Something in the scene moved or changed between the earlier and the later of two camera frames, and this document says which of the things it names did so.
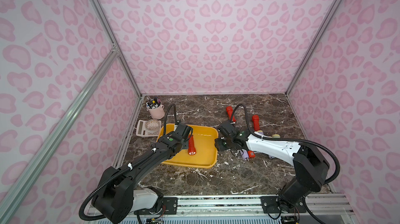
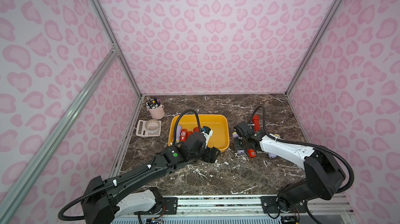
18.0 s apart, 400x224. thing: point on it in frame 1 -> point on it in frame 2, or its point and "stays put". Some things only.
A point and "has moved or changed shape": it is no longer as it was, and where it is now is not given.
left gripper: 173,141 -> 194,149
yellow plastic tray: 206,153 has moved or changed shape
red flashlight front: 251,154 stays put
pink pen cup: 156,113 stays put
